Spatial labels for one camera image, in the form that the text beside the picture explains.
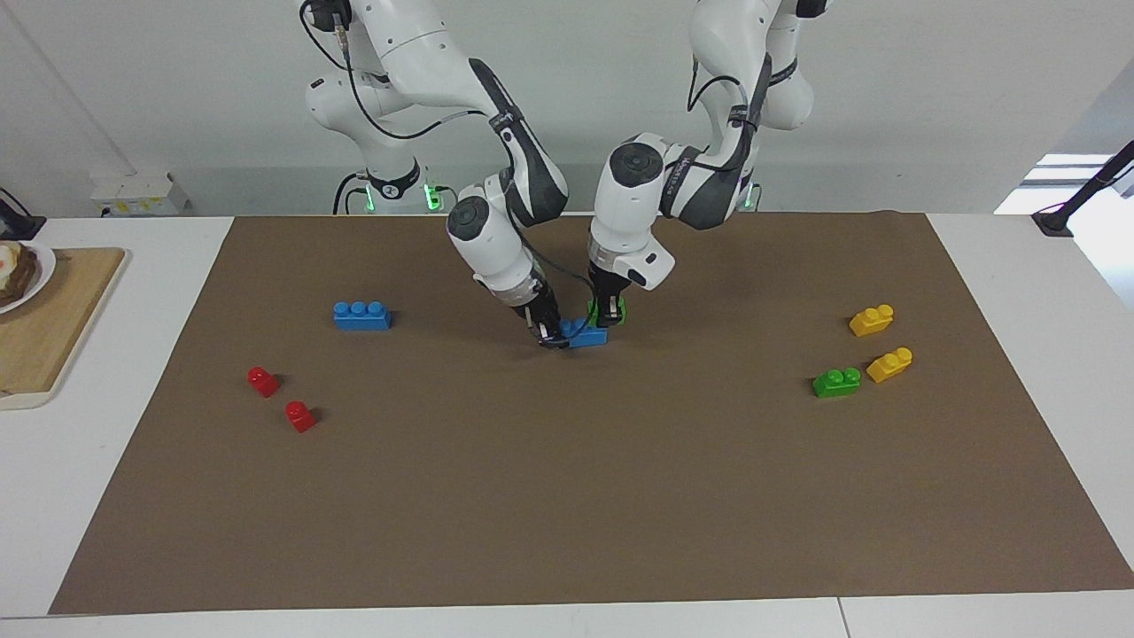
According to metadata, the blue three-stud block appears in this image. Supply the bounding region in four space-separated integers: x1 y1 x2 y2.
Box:
334 301 392 331
556 319 610 349

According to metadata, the yellow two-stud block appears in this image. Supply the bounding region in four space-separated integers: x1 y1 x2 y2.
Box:
849 305 895 338
866 346 914 384

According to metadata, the brown table mat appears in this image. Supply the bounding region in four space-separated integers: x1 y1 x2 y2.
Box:
49 211 1134 615

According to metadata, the wooden cutting board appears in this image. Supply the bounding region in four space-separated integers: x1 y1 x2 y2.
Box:
0 247 129 410

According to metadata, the white plate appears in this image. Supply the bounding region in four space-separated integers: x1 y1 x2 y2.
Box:
0 241 57 315

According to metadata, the toast with egg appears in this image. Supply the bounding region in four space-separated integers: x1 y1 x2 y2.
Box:
0 243 41 302

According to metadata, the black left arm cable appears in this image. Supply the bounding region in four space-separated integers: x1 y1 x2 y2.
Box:
687 53 754 121

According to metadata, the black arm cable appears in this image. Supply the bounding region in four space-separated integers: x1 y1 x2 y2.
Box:
687 53 754 121
299 0 593 351

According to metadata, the black right base cable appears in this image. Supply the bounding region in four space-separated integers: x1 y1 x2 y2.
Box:
332 172 369 215

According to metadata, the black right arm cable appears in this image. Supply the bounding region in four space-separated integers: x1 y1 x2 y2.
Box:
299 0 593 351

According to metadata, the black camera stand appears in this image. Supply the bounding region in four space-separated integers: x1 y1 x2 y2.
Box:
1032 140 1134 238

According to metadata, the black clamp mount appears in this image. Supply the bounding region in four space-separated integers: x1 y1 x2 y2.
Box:
0 188 47 242

